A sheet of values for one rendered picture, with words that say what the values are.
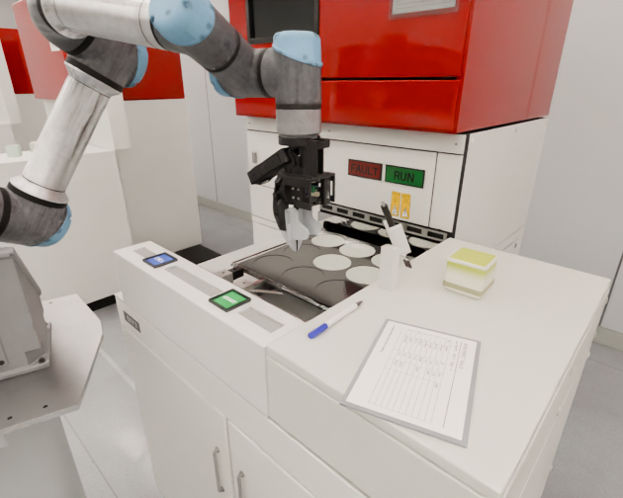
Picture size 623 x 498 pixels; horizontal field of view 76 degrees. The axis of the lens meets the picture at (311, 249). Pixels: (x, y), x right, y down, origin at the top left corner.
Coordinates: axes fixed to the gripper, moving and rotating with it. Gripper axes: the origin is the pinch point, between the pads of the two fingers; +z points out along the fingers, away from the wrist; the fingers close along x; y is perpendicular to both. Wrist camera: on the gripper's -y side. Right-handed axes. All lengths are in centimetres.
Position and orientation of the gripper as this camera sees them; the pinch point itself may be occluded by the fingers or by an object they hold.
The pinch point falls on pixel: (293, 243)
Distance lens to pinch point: 75.6
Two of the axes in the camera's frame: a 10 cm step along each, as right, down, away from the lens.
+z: 0.1, 9.3, 3.8
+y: 7.8, 2.3, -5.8
